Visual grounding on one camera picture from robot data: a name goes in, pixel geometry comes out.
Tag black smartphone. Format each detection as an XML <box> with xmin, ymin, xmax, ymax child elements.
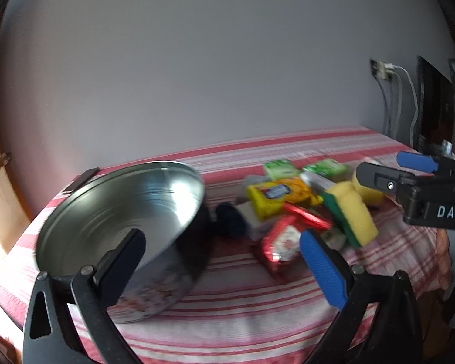
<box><xmin>62</xmin><ymin>167</ymin><xmax>100</xmax><ymax>198</ymax></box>

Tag white charger cable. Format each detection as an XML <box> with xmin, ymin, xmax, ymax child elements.
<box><xmin>392</xmin><ymin>65</ymin><xmax>420</xmax><ymax>147</ymax></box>

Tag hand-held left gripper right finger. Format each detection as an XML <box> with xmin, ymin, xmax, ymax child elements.
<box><xmin>299</xmin><ymin>228</ymin><xmax>426</xmax><ymax>364</ymax></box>

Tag small white green packet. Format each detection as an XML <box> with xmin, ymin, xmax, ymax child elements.
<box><xmin>320</xmin><ymin>229</ymin><xmax>347</xmax><ymax>251</ymax></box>

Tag person's right hand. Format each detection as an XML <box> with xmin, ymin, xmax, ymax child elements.
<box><xmin>435</xmin><ymin>231</ymin><xmax>452</xmax><ymax>287</ymax></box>

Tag long red snack packet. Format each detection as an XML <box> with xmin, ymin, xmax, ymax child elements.
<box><xmin>282</xmin><ymin>203</ymin><xmax>332</xmax><ymax>232</ymax></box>

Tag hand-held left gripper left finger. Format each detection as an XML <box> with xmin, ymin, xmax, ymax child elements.
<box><xmin>22</xmin><ymin>228</ymin><xmax>147</xmax><ymax>364</ymax></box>

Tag wall socket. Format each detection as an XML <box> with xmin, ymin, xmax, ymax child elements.
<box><xmin>370</xmin><ymin>59</ymin><xmax>399</xmax><ymax>80</ymax></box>

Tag white tube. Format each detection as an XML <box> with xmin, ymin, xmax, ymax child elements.
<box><xmin>299</xmin><ymin>170</ymin><xmax>338</xmax><ymax>194</ymax></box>

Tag black monitor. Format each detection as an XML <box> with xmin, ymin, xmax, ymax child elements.
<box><xmin>417</xmin><ymin>56</ymin><xmax>455</xmax><ymax>152</ymax></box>

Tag red striped tablecloth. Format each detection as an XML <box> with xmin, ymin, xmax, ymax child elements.
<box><xmin>0</xmin><ymin>127</ymin><xmax>455</xmax><ymax>364</ymax></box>

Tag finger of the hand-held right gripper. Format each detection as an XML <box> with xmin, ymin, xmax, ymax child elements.
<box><xmin>355</xmin><ymin>162</ymin><xmax>418</xmax><ymax>198</ymax></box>
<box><xmin>396</xmin><ymin>151</ymin><xmax>455</xmax><ymax>183</ymax></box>

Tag red and white snack packet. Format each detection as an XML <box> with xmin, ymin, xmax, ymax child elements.
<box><xmin>250</xmin><ymin>216</ymin><xmax>307</xmax><ymax>279</ymax></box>

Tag round metal tin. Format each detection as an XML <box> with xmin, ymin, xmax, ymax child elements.
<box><xmin>35</xmin><ymin>160</ymin><xmax>213</xmax><ymax>325</ymax></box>

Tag dark blue scrunchie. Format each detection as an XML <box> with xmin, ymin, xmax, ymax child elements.
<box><xmin>215</xmin><ymin>203</ymin><xmax>249</xmax><ymax>238</ymax></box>

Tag yellow and green sponge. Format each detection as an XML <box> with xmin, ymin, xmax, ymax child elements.
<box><xmin>320</xmin><ymin>182</ymin><xmax>379</xmax><ymax>249</ymax></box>

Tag yellow cracker packet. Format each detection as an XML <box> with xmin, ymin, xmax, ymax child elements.
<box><xmin>247</xmin><ymin>176</ymin><xmax>324</xmax><ymax>221</ymax></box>

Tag green tissue pack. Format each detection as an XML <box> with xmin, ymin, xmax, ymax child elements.
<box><xmin>301</xmin><ymin>158</ymin><xmax>348</xmax><ymax>180</ymax></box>
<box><xmin>263</xmin><ymin>158</ymin><xmax>300</xmax><ymax>180</ymax></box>

